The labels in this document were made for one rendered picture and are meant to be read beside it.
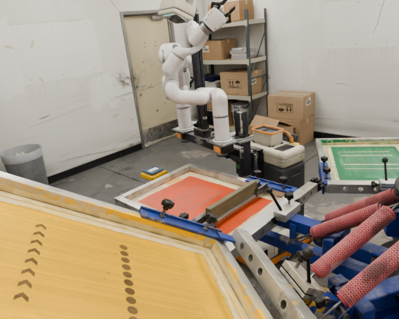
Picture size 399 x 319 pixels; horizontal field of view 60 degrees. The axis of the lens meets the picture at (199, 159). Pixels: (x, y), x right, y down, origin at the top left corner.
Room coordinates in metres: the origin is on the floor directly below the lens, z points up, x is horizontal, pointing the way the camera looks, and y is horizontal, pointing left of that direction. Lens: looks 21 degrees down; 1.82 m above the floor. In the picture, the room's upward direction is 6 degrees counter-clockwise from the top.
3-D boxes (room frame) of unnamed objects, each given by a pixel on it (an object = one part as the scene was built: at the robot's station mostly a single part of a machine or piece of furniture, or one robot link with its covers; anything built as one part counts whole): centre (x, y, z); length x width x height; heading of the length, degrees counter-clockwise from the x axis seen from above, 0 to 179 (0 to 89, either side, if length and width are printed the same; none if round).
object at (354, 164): (1.77, -0.98, 1.05); 1.08 x 0.61 x 0.23; 164
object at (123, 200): (1.65, 0.01, 0.97); 0.79 x 0.58 x 0.04; 44
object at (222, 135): (2.11, -0.17, 1.21); 0.16 x 0.13 x 0.15; 122
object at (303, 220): (1.25, -0.38, 1.02); 0.17 x 0.06 x 0.05; 44
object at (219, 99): (2.11, -0.16, 1.37); 0.13 x 0.10 x 0.16; 0
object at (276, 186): (1.67, -0.36, 0.98); 0.30 x 0.05 x 0.07; 44
